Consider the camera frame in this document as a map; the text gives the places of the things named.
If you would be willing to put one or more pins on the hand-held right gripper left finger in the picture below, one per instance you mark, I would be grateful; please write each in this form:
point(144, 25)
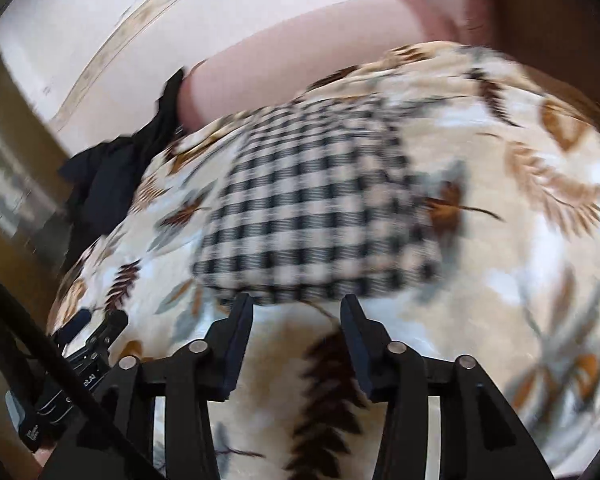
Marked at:
point(237, 342)

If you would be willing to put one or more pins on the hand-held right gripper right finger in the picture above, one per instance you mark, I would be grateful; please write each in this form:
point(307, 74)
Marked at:
point(359, 342)

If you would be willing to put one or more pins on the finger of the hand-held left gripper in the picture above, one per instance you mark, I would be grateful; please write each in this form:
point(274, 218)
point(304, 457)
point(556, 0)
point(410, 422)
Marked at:
point(109, 327)
point(75, 324)

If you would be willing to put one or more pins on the black beige checked shirt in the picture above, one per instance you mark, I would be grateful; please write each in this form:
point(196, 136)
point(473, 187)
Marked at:
point(315, 195)

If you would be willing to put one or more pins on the black clothes pile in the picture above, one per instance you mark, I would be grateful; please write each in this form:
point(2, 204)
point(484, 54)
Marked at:
point(115, 175)

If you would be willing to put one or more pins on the leaf print blanket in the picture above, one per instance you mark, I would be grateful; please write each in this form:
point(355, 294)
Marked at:
point(505, 260)

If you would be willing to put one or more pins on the pink brown sofa cushion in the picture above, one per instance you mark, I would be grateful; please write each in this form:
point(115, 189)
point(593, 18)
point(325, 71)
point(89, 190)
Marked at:
point(545, 20)

